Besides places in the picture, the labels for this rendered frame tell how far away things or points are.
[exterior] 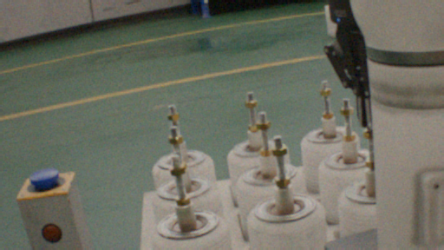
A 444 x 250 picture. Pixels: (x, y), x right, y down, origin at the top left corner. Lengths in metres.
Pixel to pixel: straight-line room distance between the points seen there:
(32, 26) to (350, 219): 5.36
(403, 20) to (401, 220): 0.15
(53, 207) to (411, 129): 0.46
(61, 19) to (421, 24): 5.58
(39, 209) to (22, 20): 5.24
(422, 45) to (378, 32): 0.03
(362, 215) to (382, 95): 0.31
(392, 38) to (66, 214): 0.47
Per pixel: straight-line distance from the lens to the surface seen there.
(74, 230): 0.75
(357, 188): 0.76
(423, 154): 0.42
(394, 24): 0.40
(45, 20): 5.92
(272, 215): 0.71
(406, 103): 0.41
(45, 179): 0.74
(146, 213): 0.96
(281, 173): 0.71
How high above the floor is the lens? 0.56
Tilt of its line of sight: 16 degrees down
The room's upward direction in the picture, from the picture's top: 8 degrees counter-clockwise
